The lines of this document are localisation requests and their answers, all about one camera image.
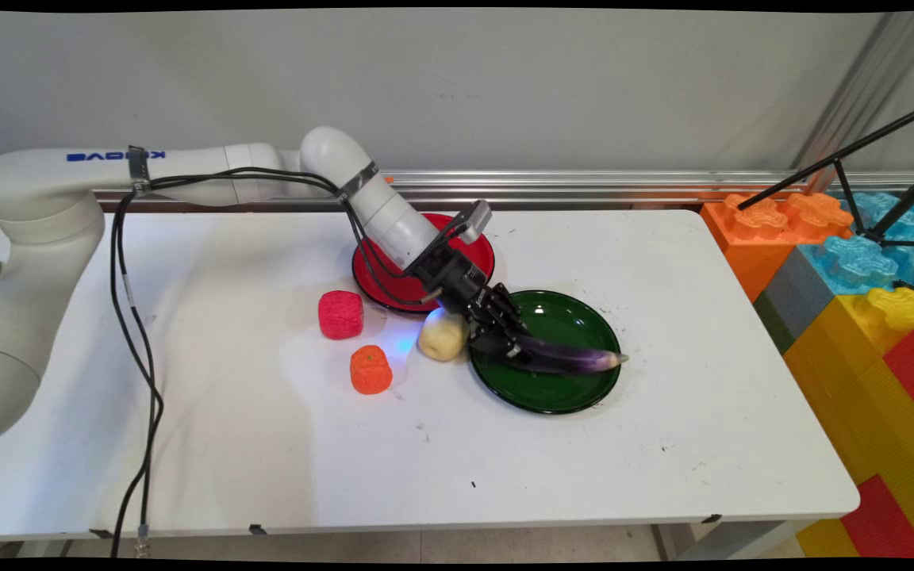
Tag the yellow toy potato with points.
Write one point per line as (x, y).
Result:
(441, 337)

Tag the orange big building block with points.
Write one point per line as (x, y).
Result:
(750, 238)

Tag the grey big building block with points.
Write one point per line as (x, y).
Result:
(794, 301)

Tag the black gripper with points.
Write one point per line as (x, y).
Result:
(457, 277)

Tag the black tripod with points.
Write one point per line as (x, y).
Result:
(846, 151)

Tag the red plate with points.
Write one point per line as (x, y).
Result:
(378, 285)

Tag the aluminium rail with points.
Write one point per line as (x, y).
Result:
(584, 190)

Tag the yellow big building block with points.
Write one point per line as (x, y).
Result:
(846, 388)

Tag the red toy fruit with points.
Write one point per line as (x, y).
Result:
(341, 316)

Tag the purple toy eggplant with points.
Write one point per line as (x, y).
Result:
(572, 359)

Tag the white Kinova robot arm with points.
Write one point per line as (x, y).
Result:
(28, 198)

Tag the orange toy carrot piece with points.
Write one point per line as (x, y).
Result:
(371, 371)

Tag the green plate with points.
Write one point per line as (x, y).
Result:
(552, 392)

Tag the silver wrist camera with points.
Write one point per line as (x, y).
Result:
(476, 220)

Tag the blue big building block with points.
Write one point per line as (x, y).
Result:
(862, 266)

